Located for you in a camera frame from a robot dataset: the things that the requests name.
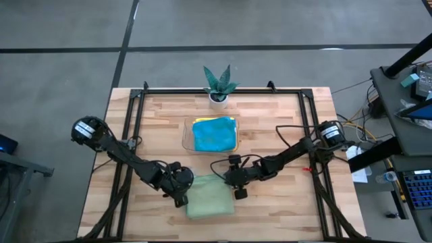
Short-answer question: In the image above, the black aluminium rig frame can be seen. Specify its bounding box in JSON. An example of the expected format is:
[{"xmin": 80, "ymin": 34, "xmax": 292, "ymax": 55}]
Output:
[{"xmin": 76, "ymin": 80, "xmax": 369, "ymax": 242}]

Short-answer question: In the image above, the grey metal stand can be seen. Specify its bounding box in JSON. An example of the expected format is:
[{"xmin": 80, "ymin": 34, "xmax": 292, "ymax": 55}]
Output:
[{"xmin": 0, "ymin": 151, "xmax": 55, "ymax": 243}]

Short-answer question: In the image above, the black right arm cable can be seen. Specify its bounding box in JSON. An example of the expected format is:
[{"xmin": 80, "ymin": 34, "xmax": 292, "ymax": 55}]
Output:
[{"xmin": 275, "ymin": 123, "xmax": 327, "ymax": 149}]

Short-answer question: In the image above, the clear plastic bottle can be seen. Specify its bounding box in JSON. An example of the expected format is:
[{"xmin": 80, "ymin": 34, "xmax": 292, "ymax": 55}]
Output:
[{"xmin": 375, "ymin": 170, "xmax": 400, "ymax": 185}]

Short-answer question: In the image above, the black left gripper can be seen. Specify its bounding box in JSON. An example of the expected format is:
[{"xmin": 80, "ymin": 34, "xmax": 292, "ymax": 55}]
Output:
[{"xmin": 158, "ymin": 161, "xmax": 196, "ymax": 209}]

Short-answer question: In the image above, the black device box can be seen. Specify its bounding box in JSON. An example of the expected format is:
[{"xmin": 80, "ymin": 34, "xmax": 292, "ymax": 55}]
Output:
[{"xmin": 414, "ymin": 63, "xmax": 432, "ymax": 101}]

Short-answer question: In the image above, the yellow microfiber towel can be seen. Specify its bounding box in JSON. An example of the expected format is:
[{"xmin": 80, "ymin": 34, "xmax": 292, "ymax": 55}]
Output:
[{"xmin": 194, "ymin": 116, "xmax": 237, "ymax": 123}]

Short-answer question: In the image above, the black box with blue light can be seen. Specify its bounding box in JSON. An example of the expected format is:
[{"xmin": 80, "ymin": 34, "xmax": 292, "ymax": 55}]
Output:
[{"xmin": 0, "ymin": 134, "xmax": 19, "ymax": 156}]

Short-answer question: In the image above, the black stand beam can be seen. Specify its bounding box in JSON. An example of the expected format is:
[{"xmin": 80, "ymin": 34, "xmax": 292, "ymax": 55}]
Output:
[{"xmin": 347, "ymin": 136, "xmax": 402, "ymax": 173}]

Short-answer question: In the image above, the black power adapter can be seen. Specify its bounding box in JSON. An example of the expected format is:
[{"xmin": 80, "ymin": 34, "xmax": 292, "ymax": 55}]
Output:
[{"xmin": 367, "ymin": 99, "xmax": 385, "ymax": 119}]

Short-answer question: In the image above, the artificial succulent in white pot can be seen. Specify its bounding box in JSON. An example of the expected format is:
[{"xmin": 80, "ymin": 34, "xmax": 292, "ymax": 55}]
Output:
[{"xmin": 202, "ymin": 64, "xmax": 240, "ymax": 111}]

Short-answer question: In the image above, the tablet with blue screen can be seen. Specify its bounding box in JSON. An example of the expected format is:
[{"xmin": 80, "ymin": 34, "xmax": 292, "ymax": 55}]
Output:
[{"xmin": 395, "ymin": 98, "xmax": 432, "ymax": 122}]

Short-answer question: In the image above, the black right camera cable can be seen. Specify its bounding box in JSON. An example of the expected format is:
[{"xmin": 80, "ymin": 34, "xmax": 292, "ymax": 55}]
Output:
[{"xmin": 209, "ymin": 153, "xmax": 266, "ymax": 183}]

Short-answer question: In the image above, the grey side desk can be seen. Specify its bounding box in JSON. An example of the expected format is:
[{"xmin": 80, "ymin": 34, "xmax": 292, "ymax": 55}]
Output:
[{"xmin": 370, "ymin": 63, "xmax": 432, "ymax": 158}]

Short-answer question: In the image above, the white paper sheet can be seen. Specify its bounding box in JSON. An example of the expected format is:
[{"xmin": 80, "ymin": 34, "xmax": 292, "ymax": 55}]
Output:
[{"xmin": 344, "ymin": 144, "xmax": 369, "ymax": 184}]

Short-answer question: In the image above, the clear plastic bin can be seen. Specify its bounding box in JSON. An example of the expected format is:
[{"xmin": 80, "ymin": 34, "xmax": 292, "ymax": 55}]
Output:
[{"xmin": 182, "ymin": 114, "xmax": 241, "ymax": 155}]

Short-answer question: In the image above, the blue microfiber towel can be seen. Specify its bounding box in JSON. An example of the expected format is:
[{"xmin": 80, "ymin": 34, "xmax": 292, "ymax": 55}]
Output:
[{"xmin": 192, "ymin": 116, "xmax": 238, "ymax": 153}]

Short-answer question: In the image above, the small teal box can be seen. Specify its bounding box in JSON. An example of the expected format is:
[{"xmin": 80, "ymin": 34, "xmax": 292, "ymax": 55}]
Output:
[{"xmin": 400, "ymin": 73, "xmax": 421, "ymax": 89}]

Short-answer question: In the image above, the black stand pole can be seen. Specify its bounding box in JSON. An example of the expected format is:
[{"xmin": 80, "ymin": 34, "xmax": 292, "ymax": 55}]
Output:
[{"xmin": 383, "ymin": 32, "xmax": 432, "ymax": 79}]

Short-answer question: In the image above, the green microfiber towel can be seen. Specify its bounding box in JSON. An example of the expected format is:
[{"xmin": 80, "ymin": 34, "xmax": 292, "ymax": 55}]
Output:
[{"xmin": 185, "ymin": 173, "xmax": 236, "ymax": 220}]

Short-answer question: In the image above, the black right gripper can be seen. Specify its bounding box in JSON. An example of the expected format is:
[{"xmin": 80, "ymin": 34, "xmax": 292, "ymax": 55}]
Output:
[{"xmin": 224, "ymin": 154, "xmax": 267, "ymax": 200}]

